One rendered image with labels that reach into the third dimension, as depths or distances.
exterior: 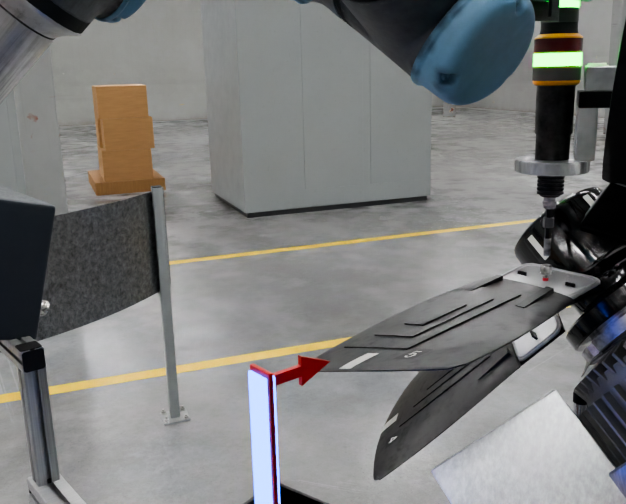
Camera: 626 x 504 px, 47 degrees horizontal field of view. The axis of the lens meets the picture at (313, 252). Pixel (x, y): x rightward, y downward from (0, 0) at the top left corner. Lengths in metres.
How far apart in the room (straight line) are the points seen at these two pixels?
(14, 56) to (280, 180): 6.31
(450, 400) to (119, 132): 8.03
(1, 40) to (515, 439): 0.61
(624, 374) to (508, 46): 0.40
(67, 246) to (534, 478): 2.02
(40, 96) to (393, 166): 3.78
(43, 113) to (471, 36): 4.58
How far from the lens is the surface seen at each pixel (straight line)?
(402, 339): 0.64
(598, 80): 0.73
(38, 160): 4.95
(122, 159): 8.81
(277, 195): 7.02
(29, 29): 0.74
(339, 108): 7.15
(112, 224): 2.68
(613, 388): 0.74
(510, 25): 0.44
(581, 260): 0.79
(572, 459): 0.77
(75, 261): 2.59
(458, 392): 0.89
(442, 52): 0.42
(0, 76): 0.76
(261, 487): 0.58
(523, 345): 0.86
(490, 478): 0.77
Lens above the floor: 1.40
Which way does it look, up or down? 14 degrees down
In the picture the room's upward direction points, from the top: 2 degrees counter-clockwise
